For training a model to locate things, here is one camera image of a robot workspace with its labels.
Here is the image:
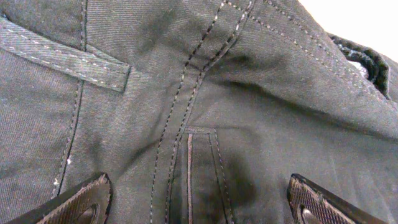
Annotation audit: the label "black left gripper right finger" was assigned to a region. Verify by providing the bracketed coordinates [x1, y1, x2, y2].
[287, 174, 386, 224]

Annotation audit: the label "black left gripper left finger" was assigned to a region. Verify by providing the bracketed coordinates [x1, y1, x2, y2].
[7, 172, 111, 224]

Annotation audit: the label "black shorts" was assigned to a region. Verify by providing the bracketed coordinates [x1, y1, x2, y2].
[1, 0, 397, 223]

